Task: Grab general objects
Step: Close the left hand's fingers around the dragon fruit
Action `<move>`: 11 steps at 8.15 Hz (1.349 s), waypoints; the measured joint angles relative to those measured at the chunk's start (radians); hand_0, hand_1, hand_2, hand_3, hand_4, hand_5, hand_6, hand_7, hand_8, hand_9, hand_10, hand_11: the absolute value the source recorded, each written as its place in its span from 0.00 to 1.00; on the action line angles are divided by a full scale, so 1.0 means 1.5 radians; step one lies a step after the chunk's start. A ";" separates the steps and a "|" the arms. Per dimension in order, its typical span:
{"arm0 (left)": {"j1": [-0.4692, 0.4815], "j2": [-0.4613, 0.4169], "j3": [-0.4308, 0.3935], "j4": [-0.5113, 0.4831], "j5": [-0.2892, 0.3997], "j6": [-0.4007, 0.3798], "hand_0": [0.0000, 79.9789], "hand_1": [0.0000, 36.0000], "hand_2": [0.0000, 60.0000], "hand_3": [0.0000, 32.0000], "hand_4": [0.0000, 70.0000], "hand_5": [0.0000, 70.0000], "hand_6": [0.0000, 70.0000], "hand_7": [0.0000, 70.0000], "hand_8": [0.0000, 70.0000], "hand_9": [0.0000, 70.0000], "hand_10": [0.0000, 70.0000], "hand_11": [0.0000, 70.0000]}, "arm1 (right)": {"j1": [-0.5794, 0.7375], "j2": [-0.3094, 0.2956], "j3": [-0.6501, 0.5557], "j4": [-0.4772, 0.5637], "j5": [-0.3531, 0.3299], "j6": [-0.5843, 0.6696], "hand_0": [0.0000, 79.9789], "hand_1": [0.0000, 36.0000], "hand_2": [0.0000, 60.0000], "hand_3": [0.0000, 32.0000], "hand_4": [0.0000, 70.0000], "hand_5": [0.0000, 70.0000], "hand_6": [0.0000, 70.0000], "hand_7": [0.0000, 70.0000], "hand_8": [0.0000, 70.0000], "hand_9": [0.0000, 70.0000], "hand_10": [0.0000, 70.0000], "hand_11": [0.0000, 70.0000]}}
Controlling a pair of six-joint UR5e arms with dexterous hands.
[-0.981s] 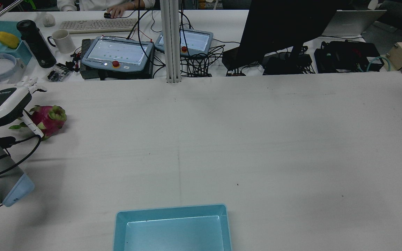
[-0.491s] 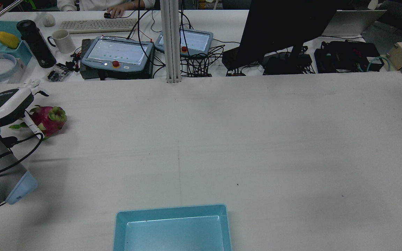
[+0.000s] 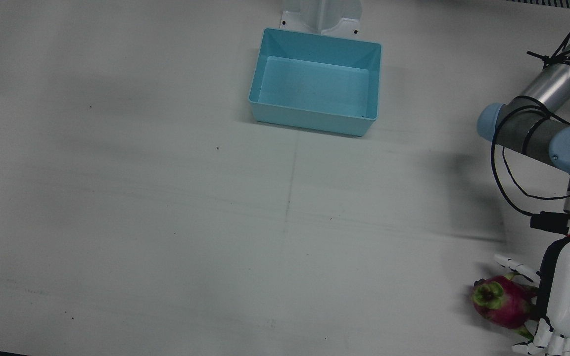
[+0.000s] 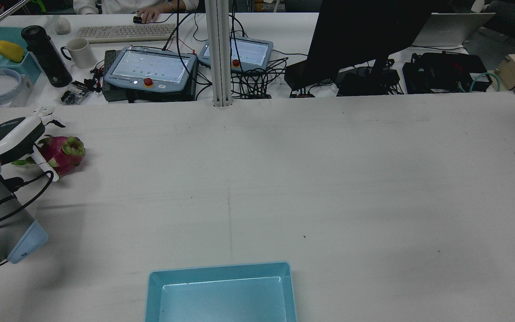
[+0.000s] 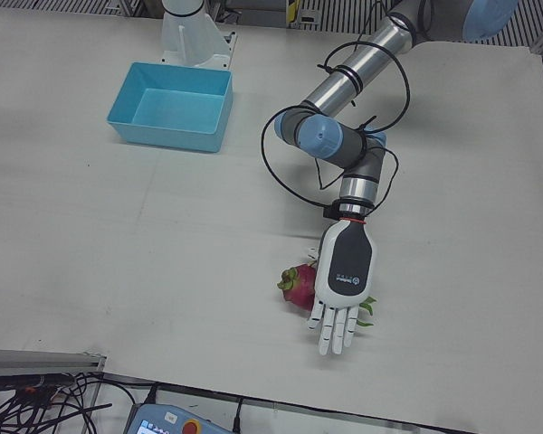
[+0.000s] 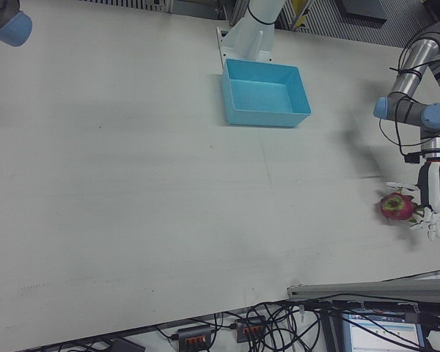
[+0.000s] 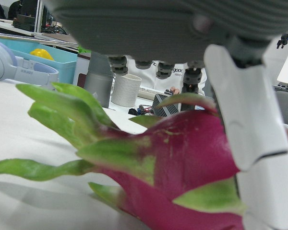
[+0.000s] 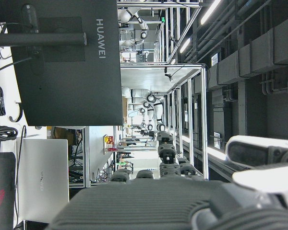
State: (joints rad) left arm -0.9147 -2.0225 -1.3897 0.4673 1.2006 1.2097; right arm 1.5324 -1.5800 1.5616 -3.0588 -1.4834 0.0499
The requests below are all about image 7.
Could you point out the beige computer keyboard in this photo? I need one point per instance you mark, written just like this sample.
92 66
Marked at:
148 93

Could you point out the white ribbed cup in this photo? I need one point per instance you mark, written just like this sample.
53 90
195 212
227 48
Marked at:
126 91

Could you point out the yellow rounded object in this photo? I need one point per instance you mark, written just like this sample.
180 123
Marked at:
42 54

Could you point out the grey metal thermos bottle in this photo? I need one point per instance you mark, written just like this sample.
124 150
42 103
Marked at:
98 83

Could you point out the white lavender device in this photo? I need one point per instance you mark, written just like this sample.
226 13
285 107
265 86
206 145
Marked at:
26 70

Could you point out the left robot dexterous hand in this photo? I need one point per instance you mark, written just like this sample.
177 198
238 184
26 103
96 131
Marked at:
139 24

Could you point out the black equipment box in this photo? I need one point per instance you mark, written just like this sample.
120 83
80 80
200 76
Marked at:
24 22

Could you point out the teal plastic storage bin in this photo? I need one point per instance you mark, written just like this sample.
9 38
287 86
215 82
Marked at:
64 69

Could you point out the small black gripper device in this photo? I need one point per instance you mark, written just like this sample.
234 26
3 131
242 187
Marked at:
285 39

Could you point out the grey finned mini computer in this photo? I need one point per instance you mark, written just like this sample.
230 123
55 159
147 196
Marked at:
165 107

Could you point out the pink green dragon fruit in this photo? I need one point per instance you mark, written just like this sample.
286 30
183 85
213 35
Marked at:
187 148

